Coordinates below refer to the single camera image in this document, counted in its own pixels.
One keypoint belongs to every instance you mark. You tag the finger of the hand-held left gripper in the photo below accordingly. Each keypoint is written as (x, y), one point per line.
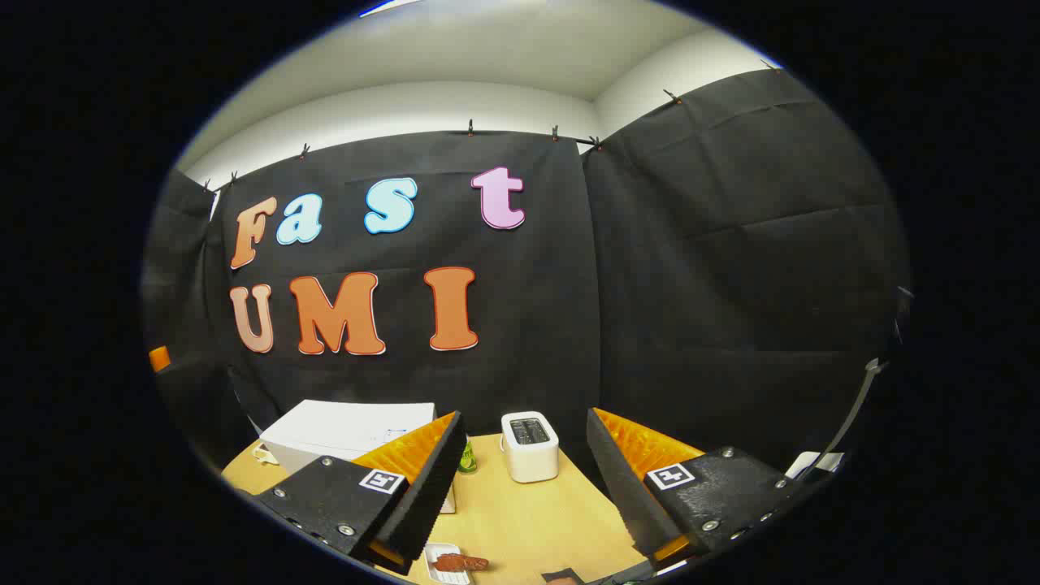
(160, 358)

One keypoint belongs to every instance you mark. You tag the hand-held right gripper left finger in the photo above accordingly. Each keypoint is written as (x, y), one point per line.
(431, 487)

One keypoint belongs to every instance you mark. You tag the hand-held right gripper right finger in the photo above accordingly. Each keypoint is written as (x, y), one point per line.
(626, 487)

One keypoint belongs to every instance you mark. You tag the brown meat skewer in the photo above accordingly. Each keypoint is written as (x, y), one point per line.
(459, 562)

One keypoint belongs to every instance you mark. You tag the white microwave oven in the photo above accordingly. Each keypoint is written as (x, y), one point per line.
(341, 431)

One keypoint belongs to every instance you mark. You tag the small plastic bottle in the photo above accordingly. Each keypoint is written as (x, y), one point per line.
(467, 459)

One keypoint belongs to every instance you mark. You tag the white rectangular tray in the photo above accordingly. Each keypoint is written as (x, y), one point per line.
(443, 574)

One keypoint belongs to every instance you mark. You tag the white toaster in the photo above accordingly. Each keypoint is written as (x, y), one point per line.
(530, 459)

